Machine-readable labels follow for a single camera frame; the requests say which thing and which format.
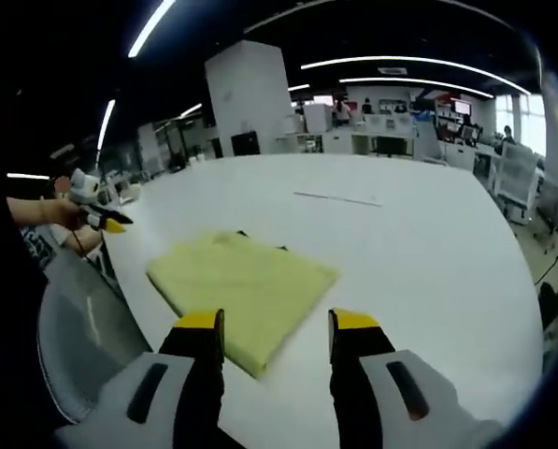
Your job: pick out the black chair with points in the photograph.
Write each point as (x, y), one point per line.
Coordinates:
(546, 304)

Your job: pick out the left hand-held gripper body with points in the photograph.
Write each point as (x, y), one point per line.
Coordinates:
(83, 187)

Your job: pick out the person's dark clothing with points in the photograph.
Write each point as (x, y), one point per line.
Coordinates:
(12, 304)

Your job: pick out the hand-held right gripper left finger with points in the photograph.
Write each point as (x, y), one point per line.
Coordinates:
(199, 374)

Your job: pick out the person's left hand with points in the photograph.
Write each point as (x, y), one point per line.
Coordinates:
(61, 212)

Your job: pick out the white office chair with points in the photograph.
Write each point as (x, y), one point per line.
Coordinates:
(517, 178)

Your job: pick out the white cabinet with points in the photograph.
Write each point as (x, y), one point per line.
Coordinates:
(317, 118)

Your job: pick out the yellow blue grey long-sleeve garment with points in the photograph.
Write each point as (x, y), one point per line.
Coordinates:
(241, 290)

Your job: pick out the long ceiling light strip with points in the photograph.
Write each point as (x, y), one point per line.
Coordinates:
(409, 58)

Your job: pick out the dark office chair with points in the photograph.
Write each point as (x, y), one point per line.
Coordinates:
(390, 146)

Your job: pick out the bright display screen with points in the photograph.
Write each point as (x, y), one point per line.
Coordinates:
(462, 106)

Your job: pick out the grey mesh chair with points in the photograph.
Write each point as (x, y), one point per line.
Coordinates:
(82, 327)

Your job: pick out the black cabinet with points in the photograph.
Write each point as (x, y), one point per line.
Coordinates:
(246, 144)

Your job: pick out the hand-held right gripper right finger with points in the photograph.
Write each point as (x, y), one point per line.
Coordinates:
(353, 388)

